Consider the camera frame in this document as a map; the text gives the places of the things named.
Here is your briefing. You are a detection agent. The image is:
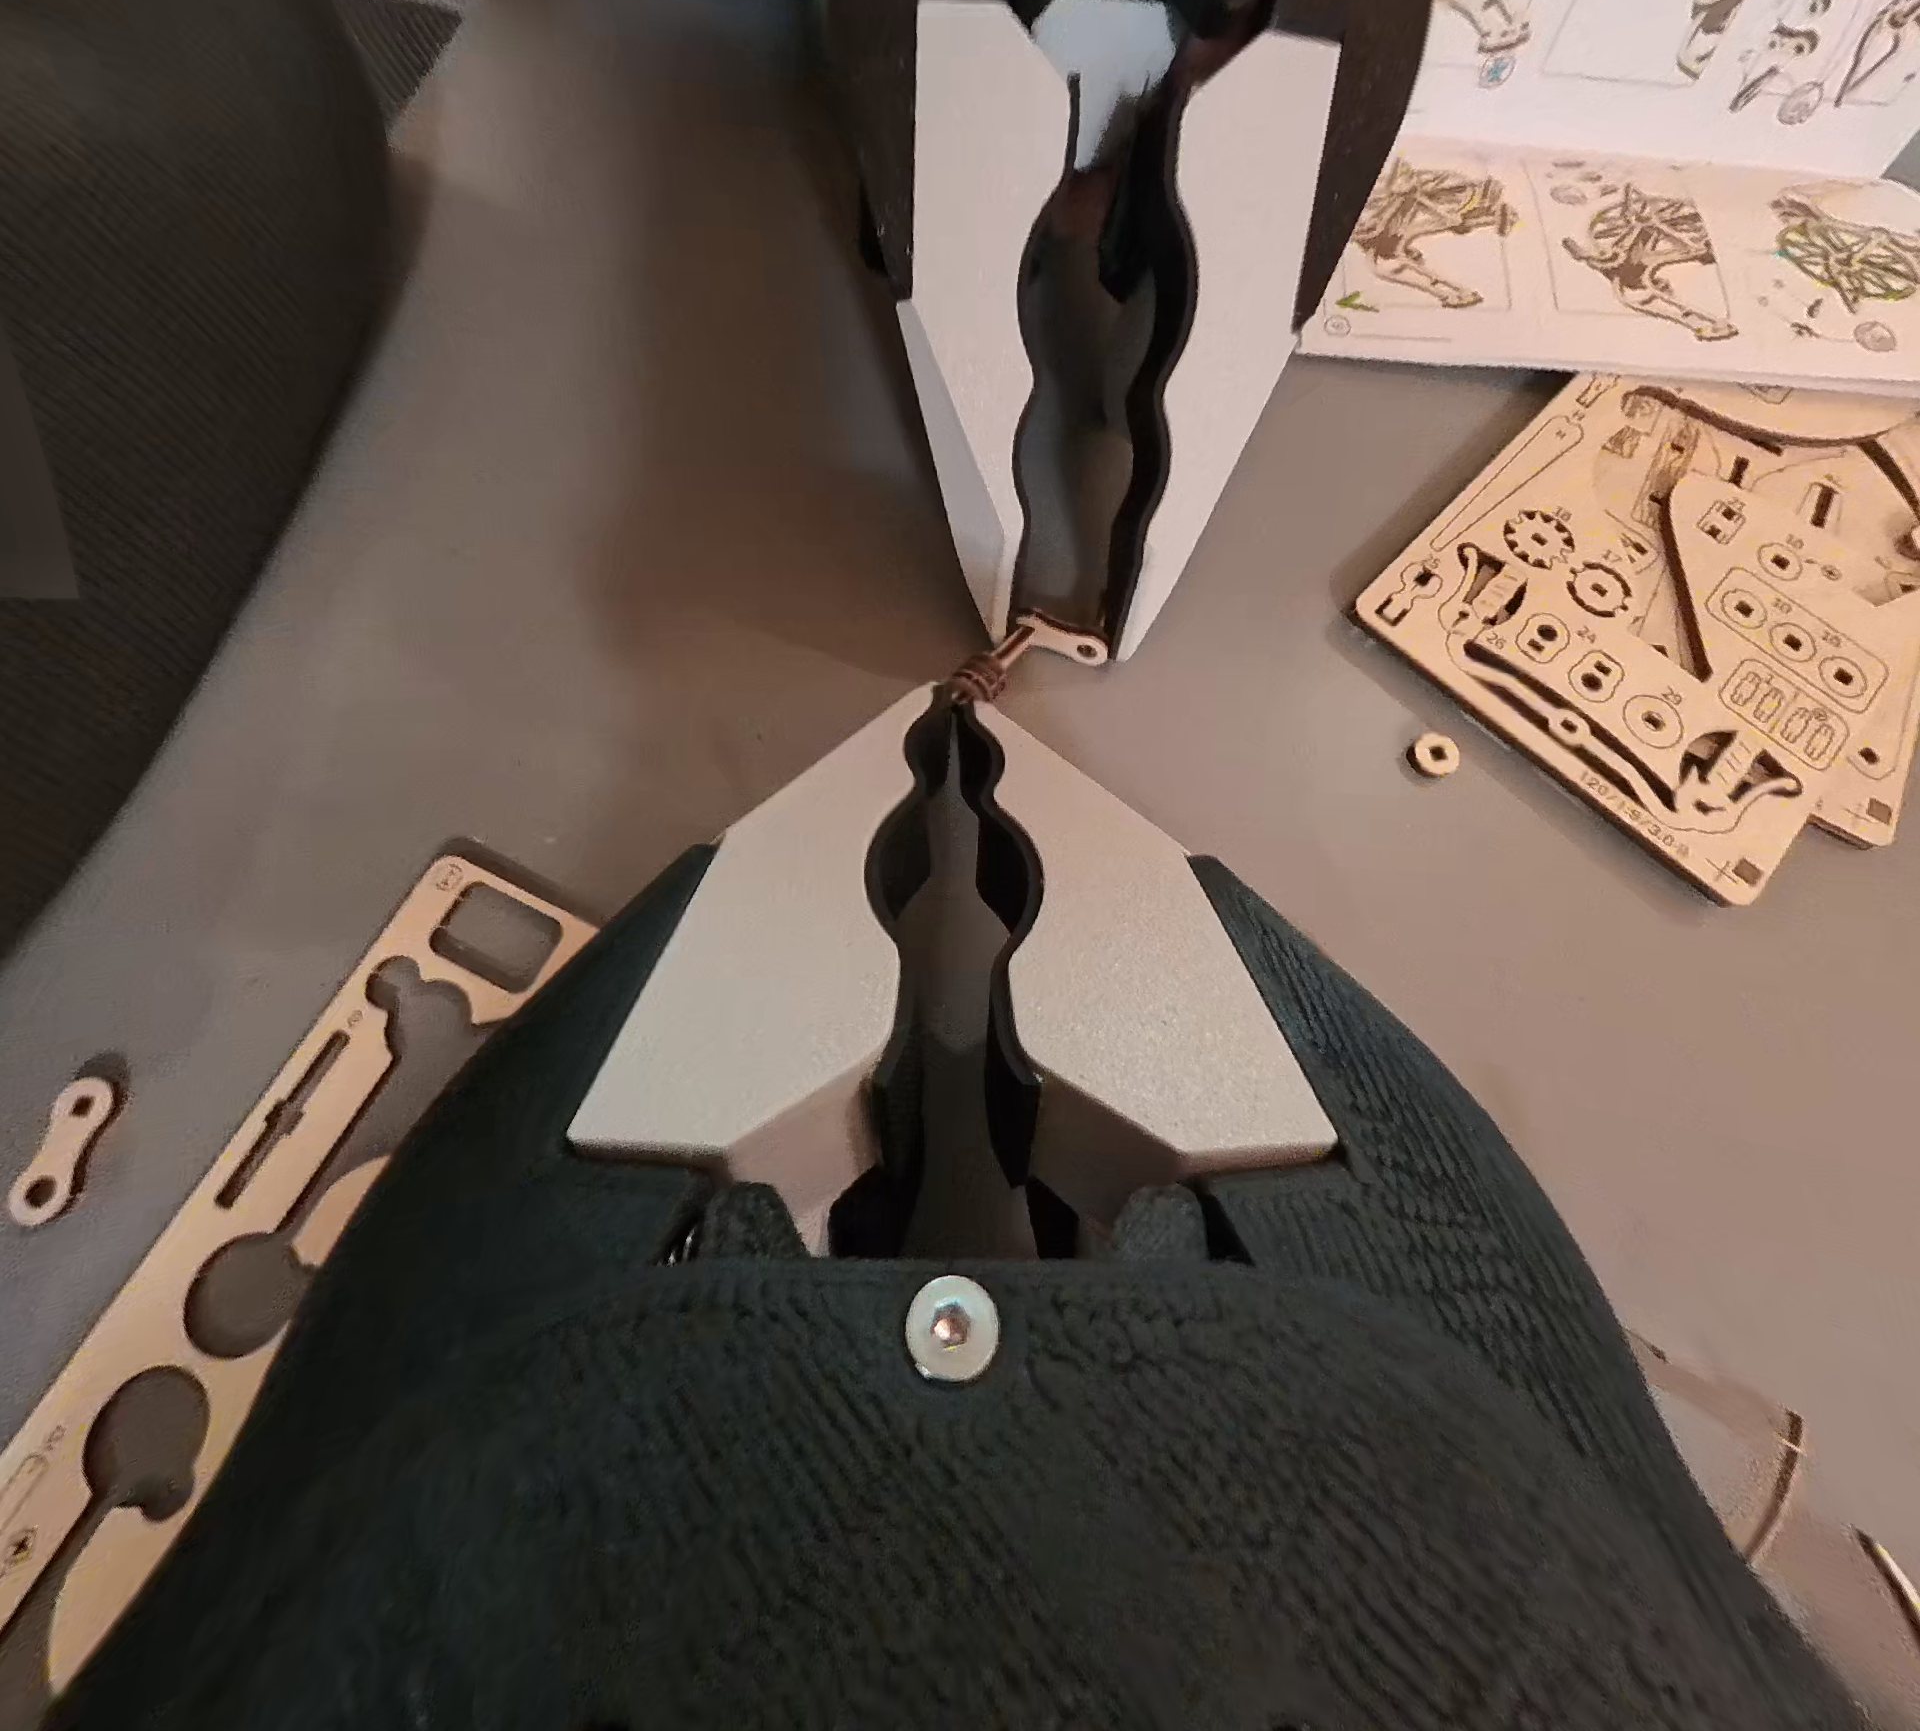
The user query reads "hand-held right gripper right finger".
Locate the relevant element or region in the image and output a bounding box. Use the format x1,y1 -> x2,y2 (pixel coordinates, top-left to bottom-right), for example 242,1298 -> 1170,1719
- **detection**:
952,696 -> 1340,1260

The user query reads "loose wooden link piece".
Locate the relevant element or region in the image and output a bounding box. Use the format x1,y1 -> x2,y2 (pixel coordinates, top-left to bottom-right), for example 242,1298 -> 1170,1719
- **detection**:
5,1076 -> 122,1226

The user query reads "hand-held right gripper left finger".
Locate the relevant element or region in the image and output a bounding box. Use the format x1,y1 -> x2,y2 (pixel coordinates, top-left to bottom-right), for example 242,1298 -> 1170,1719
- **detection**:
565,688 -> 961,1260

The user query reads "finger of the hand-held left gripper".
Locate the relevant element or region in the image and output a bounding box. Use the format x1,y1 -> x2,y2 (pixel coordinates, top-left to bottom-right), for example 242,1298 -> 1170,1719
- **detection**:
1101,34 -> 1341,672
895,0 -> 1086,642

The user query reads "wooden parts sheet with gears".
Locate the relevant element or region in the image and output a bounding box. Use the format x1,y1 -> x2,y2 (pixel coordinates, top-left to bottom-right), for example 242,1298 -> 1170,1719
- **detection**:
1352,370 -> 1920,908

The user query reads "wooden sheet with empty cutouts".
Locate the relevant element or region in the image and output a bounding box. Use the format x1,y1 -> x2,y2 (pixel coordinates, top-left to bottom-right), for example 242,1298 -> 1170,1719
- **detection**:
0,854 -> 601,1717

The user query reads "plain wooden parts sheet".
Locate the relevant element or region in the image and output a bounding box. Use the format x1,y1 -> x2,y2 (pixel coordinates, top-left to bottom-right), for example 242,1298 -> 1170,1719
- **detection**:
1805,412 -> 1920,852

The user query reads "dark fabric chair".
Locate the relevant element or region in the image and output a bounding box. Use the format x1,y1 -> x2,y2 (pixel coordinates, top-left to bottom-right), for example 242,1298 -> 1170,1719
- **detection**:
0,0 -> 395,960

